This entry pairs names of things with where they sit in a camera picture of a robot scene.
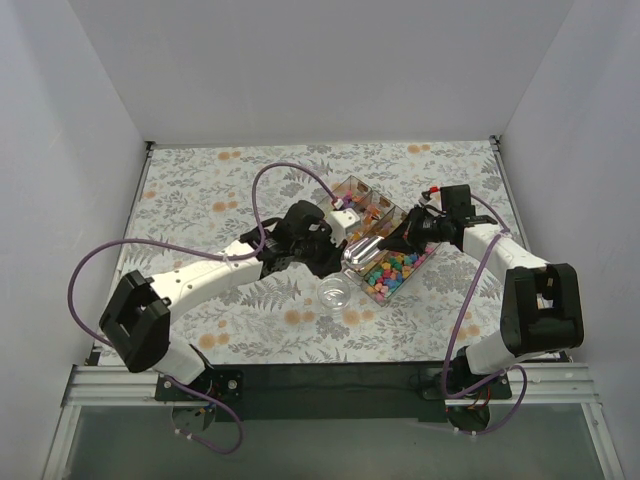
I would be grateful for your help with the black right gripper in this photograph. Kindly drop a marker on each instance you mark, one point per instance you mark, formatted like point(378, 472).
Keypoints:
point(413, 233)

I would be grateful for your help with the aluminium frame rail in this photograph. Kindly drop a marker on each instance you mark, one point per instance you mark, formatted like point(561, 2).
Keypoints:
point(334, 421)

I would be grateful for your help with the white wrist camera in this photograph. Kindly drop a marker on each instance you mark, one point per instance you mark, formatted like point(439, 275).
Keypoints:
point(342, 224)
point(430, 198)

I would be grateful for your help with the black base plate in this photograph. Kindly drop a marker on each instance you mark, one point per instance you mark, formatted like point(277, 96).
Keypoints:
point(222, 384)
point(428, 385)

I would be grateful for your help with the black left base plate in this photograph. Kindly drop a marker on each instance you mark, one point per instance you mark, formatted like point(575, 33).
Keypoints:
point(222, 384)

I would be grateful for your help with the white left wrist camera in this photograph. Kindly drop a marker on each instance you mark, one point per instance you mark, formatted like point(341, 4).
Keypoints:
point(342, 224)

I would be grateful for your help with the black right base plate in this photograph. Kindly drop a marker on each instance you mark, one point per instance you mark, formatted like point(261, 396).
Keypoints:
point(428, 385)

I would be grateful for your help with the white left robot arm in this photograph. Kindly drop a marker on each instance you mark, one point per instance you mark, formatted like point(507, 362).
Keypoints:
point(138, 317)

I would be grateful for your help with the clear divided candy box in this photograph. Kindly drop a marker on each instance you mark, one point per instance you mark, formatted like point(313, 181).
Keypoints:
point(380, 273)

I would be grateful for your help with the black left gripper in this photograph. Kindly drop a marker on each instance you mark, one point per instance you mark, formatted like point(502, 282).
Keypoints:
point(324, 254)

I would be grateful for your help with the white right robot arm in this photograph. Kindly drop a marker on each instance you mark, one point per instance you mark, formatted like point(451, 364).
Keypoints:
point(541, 305)

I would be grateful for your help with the floral patterned table mat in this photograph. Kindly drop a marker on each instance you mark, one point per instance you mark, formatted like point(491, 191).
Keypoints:
point(205, 198)

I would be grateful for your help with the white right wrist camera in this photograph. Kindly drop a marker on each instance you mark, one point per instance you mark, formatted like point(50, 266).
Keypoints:
point(430, 198)

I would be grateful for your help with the clear glass jar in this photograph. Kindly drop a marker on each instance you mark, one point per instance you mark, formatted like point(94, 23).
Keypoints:
point(334, 294)

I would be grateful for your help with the silver metal scoop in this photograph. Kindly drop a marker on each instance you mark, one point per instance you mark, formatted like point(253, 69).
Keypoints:
point(359, 254)

